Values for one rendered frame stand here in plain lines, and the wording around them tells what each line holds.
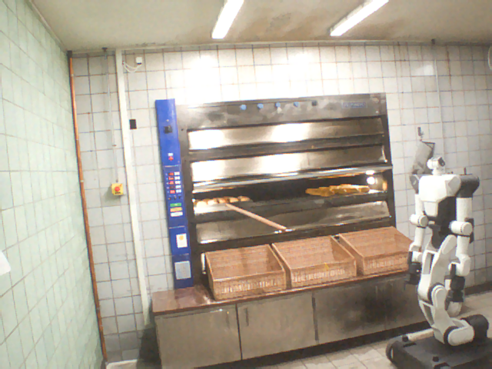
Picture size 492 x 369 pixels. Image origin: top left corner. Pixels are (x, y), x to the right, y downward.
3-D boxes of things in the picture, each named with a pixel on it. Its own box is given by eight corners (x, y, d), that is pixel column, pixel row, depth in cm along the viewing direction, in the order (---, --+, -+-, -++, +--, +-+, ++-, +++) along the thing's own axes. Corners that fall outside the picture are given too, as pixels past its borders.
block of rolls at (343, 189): (304, 193, 456) (304, 188, 455) (345, 188, 465) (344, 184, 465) (326, 197, 396) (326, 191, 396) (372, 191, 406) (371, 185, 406)
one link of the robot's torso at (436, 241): (462, 242, 286) (461, 217, 285) (475, 245, 274) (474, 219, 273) (429, 248, 280) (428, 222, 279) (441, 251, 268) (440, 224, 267)
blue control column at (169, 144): (173, 291, 544) (154, 124, 533) (185, 290, 547) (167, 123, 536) (183, 354, 355) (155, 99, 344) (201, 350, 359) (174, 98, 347)
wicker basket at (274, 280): (207, 284, 359) (204, 251, 358) (271, 274, 370) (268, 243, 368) (214, 300, 312) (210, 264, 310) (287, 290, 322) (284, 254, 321)
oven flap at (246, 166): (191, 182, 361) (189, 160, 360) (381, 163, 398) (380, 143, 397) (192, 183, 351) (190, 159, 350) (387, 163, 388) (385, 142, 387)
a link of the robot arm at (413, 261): (416, 267, 300) (418, 251, 300) (424, 270, 290) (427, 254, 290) (402, 265, 298) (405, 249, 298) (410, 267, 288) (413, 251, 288)
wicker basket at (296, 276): (273, 274, 370) (270, 243, 369) (333, 264, 383) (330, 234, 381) (291, 289, 323) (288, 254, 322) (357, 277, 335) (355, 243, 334)
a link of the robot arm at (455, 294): (457, 298, 259) (460, 280, 259) (467, 303, 250) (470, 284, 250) (440, 297, 256) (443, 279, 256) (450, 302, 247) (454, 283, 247)
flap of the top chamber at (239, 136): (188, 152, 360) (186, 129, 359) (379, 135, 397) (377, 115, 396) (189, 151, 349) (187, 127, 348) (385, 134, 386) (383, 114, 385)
